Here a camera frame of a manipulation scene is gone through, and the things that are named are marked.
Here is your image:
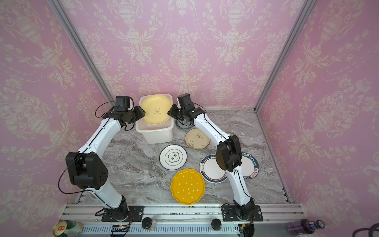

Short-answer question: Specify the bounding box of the pale yellow bear plate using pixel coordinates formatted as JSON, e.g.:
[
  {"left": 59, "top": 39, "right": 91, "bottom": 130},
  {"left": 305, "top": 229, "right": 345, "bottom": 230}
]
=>
[{"left": 140, "top": 95, "right": 172, "bottom": 125}]

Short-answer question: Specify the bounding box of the white plate red green rim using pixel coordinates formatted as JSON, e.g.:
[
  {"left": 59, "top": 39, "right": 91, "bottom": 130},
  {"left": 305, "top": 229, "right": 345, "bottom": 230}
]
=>
[{"left": 199, "top": 155, "right": 228, "bottom": 184}]

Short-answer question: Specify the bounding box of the yellow polka dot plate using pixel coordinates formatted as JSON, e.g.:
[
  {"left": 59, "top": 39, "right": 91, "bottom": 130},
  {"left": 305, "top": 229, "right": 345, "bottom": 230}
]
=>
[{"left": 170, "top": 168, "right": 206, "bottom": 205}]

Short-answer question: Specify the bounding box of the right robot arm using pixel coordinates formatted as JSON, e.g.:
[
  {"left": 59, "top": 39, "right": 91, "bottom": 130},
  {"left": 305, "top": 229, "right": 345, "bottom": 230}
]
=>
[{"left": 168, "top": 104, "right": 255, "bottom": 220}]

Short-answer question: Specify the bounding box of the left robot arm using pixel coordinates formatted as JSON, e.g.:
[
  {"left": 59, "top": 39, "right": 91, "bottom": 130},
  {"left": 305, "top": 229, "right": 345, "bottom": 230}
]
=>
[{"left": 66, "top": 106, "right": 146, "bottom": 222}]

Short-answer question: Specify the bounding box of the white plastic bin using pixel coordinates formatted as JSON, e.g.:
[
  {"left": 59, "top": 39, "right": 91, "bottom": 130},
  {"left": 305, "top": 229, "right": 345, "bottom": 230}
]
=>
[{"left": 136, "top": 94, "right": 174, "bottom": 144}]

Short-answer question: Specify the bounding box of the small teal patterned plate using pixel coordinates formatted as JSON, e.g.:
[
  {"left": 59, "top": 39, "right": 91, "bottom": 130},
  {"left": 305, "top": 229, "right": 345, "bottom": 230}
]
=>
[{"left": 176, "top": 119, "right": 193, "bottom": 130}]

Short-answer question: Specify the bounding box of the beige plate floral pattern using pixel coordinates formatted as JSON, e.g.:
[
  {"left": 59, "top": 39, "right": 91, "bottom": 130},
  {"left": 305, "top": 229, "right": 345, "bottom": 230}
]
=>
[{"left": 185, "top": 128, "right": 211, "bottom": 150}]

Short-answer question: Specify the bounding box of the white plate green line pattern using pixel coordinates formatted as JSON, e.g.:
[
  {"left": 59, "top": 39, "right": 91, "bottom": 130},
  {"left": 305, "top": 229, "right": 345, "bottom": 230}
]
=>
[{"left": 159, "top": 145, "right": 188, "bottom": 170}]

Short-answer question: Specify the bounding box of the white plate dark lettered rim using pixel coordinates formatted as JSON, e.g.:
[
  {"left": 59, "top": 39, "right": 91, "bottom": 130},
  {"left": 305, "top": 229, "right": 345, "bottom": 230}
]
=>
[{"left": 241, "top": 152, "right": 260, "bottom": 180}]

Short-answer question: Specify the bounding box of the left jar black lid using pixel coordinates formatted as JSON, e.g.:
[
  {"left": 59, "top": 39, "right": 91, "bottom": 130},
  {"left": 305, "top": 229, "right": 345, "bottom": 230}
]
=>
[{"left": 141, "top": 217, "right": 157, "bottom": 231}]

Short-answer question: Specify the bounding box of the jar black lid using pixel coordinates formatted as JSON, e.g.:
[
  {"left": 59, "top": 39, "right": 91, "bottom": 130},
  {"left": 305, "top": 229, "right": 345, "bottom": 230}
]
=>
[
  {"left": 141, "top": 217, "right": 157, "bottom": 231},
  {"left": 210, "top": 218, "right": 222, "bottom": 231}
]

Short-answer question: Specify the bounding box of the right jar black lid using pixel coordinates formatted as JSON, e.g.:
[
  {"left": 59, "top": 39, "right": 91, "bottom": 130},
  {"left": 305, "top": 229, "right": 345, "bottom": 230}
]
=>
[{"left": 210, "top": 218, "right": 222, "bottom": 231}]

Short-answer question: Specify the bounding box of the green can gold lid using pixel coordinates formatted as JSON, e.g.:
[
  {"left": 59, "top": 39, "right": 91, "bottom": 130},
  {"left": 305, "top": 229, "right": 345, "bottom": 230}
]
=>
[{"left": 52, "top": 220, "right": 83, "bottom": 237}]

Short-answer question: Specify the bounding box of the purple drink bottle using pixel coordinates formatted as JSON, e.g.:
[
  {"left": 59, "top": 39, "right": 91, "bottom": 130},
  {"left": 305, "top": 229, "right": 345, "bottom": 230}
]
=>
[{"left": 287, "top": 219, "right": 326, "bottom": 236}]

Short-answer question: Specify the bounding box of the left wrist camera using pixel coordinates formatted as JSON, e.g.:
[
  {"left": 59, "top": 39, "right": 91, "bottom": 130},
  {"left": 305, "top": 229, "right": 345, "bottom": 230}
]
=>
[{"left": 114, "top": 96, "right": 132, "bottom": 112}]

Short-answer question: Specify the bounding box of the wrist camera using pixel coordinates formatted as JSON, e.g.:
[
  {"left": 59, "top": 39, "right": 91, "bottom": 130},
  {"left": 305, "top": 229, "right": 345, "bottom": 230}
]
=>
[
  {"left": 177, "top": 93, "right": 194, "bottom": 111},
  {"left": 114, "top": 96, "right": 132, "bottom": 112}
]

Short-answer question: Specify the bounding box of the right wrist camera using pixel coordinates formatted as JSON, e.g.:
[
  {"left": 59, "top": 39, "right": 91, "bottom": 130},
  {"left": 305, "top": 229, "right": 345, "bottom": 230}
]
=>
[{"left": 177, "top": 93, "right": 194, "bottom": 111}]

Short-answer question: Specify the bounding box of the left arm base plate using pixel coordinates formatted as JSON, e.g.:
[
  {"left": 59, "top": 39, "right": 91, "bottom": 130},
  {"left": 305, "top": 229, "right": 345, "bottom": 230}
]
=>
[{"left": 101, "top": 205, "right": 144, "bottom": 222}]

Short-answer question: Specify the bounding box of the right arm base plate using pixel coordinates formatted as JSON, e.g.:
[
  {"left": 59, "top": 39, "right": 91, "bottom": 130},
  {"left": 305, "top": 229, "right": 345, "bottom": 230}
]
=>
[{"left": 221, "top": 204, "right": 264, "bottom": 222}]

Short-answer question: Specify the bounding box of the white slotted cable duct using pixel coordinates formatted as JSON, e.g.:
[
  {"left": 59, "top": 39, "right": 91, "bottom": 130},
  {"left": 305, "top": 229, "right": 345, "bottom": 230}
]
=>
[{"left": 80, "top": 223, "right": 240, "bottom": 237}]

